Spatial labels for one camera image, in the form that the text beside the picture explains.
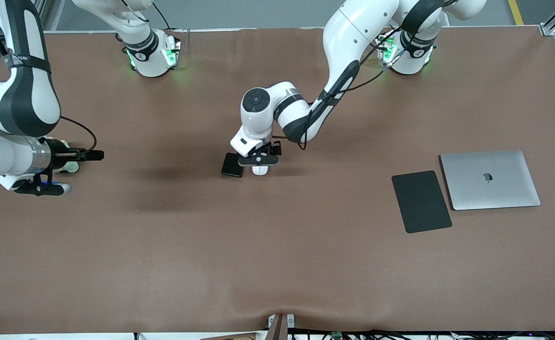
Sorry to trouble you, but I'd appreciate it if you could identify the small black phone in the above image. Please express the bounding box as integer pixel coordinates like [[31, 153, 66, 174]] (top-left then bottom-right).
[[221, 153, 244, 178]]

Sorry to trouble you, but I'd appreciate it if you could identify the black mouse pad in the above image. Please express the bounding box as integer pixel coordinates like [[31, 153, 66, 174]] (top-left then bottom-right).
[[391, 170, 453, 234]]

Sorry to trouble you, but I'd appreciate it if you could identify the brown table cover mat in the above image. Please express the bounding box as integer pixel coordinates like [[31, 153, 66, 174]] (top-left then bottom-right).
[[0, 26, 555, 335]]

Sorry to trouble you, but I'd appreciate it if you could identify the silver laptop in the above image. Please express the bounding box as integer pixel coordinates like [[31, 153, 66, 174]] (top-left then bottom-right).
[[440, 150, 541, 211]]

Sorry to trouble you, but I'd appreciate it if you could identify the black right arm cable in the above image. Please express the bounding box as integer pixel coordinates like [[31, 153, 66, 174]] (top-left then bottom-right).
[[0, 0, 98, 156]]

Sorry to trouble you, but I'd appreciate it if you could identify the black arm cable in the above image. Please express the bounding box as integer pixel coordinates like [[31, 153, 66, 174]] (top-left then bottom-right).
[[0, 0, 98, 156], [299, 0, 448, 151]]

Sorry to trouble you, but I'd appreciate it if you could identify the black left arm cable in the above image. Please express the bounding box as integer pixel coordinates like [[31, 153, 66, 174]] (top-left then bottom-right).
[[299, 0, 448, 151]]

